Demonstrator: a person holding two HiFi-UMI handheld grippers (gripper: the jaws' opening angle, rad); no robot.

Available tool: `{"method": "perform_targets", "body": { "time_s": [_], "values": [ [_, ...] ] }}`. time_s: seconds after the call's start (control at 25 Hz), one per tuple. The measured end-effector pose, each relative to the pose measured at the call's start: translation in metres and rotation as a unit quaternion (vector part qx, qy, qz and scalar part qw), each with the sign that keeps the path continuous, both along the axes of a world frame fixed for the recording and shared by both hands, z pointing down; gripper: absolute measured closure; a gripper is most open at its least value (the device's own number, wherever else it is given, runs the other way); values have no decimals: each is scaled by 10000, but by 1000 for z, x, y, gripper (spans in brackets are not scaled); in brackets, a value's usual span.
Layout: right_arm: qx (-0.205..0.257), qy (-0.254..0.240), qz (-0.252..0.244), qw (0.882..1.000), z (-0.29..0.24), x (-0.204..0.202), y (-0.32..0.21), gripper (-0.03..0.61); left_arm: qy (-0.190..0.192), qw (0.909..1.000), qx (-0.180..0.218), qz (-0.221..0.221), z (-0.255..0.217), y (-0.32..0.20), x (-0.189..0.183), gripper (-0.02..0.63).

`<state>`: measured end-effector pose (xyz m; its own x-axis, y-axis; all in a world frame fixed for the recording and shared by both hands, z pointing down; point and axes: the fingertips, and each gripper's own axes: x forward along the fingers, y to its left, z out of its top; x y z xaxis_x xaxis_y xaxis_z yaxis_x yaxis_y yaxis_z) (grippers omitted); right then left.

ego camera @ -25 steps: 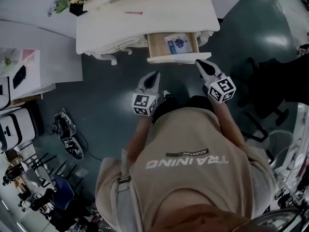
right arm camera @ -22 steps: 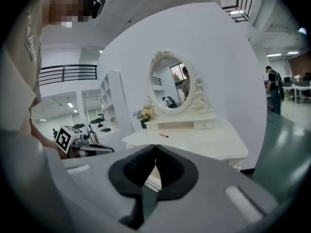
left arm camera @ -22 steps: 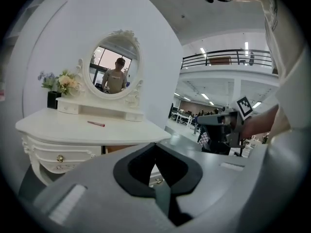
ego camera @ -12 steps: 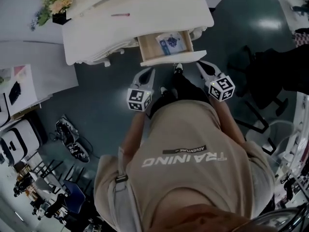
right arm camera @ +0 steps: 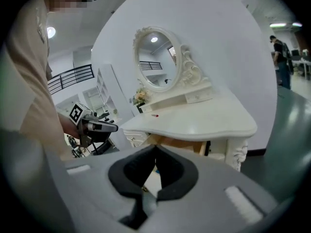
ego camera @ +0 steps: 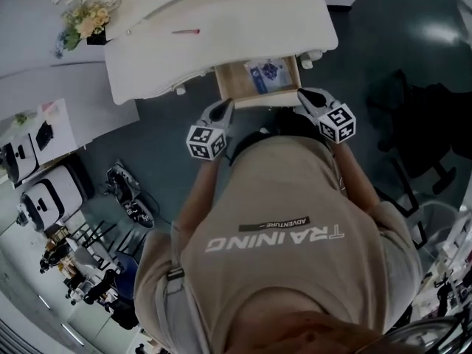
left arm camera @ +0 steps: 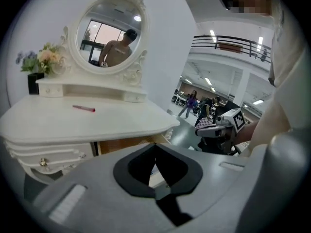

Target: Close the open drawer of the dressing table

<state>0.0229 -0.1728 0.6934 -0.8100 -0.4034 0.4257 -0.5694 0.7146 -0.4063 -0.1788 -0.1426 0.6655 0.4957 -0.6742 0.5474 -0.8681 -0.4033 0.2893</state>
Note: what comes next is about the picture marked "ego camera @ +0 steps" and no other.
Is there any large wooden drawer white front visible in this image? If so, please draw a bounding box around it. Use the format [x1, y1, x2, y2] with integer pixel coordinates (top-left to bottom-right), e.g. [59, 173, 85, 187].
[214, 55, 304, 111]

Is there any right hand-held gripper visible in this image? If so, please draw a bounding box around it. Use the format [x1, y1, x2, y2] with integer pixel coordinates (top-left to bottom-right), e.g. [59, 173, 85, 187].
[296, 87, 358, 146]

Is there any black patterned device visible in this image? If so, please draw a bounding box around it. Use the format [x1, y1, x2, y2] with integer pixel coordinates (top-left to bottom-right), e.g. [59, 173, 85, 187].
[122, 196, 156, 230]

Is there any person's right forearm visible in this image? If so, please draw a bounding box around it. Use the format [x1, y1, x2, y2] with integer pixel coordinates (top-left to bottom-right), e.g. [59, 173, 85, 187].
[330, 141, 384, 215]

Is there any person's left forearm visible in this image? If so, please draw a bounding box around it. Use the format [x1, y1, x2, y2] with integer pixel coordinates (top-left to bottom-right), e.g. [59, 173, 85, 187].
[176, 156, 219, 237]

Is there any grey shoulder strap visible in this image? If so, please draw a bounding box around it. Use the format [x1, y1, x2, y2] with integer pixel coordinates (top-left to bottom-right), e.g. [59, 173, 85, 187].
[161, 263, 208, 354]

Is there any person's head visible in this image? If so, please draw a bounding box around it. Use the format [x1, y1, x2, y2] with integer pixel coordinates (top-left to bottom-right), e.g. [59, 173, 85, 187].
[235, 309, 406, 354]

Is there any white dressing table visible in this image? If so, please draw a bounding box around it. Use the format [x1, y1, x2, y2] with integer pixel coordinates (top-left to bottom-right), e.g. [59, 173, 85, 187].
[104, 0, 339, 106]

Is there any yellow flower bouquet black pot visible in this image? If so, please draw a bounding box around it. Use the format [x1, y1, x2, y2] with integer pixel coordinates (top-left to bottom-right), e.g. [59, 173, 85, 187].
[54, 0, 123, 58]

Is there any blue chair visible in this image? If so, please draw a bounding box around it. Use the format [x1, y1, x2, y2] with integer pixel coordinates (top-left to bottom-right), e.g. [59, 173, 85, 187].
[113, 249, 140, 304]

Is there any black head-worn camera rig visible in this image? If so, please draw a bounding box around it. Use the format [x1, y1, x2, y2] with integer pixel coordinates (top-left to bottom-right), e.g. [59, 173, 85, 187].
[385, 314, 472, 354]

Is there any person's beige t-shirt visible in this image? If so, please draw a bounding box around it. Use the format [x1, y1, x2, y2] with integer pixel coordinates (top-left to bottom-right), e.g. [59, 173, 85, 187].
[133, 134, 424, 354]

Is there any blue and white packet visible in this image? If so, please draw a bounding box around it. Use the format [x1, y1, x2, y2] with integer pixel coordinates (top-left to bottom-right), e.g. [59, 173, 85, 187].
[243, 58, 291, 96]

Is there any grey hand-held device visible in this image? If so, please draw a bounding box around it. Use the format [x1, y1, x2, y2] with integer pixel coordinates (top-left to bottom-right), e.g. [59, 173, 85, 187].
[105, 160, 142, 201]

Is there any black tablet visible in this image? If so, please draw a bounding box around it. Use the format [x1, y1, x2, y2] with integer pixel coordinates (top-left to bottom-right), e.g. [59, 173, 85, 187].
[34, 120, 55, 152]

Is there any white machine black top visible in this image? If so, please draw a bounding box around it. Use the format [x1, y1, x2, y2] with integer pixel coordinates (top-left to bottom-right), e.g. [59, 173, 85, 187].
[18, 163, 89, 232]
[0, 133, 41, 184]

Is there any black office chair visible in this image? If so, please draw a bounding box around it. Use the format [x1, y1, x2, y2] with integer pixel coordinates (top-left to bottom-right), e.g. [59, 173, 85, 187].
[367, 68, 460, 198]

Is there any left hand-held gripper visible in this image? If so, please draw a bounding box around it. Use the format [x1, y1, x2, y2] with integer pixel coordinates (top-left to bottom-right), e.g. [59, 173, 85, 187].
[186, 98, 236, 161]

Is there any pink paper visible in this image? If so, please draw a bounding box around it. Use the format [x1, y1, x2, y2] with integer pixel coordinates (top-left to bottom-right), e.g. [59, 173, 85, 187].
[39, 100, 60, 120]

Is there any black metal frame chair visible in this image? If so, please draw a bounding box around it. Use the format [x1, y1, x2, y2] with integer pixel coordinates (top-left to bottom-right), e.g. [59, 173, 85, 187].
[72, 218, 149, 273]

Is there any white shelf unit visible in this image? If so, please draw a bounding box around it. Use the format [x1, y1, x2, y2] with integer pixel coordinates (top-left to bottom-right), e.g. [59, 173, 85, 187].
[0, 60, 141, 153]

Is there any white desk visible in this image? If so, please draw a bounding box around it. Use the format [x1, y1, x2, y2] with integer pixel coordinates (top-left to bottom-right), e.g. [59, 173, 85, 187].
[0, 97, 79, 184]

